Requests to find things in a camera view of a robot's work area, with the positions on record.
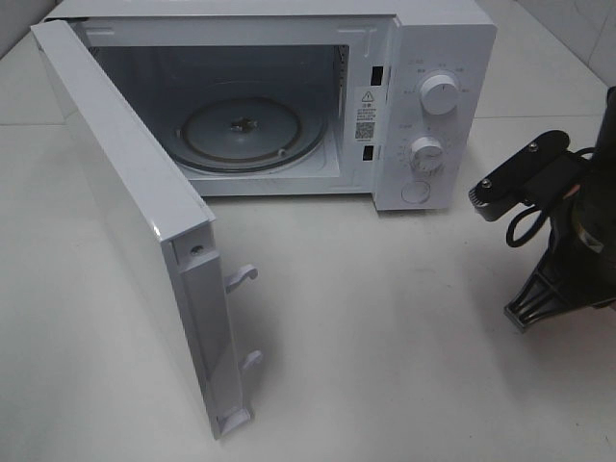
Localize white microwave door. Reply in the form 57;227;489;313
32;20;262;437

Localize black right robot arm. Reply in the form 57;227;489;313
504;87;615;331

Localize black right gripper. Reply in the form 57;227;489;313
503;201;615;332

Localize glass turntable tray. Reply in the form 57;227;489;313
167;96;327;173

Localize white upper power knob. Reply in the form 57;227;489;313
420;72;460;116

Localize white warning label sticker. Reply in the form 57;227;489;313
352;86;385;142

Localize round door release button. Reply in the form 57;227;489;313
400;180;430;204

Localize white timer knob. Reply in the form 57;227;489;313
410;137;444;173

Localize white microwave oven body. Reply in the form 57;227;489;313
39;1;497;211

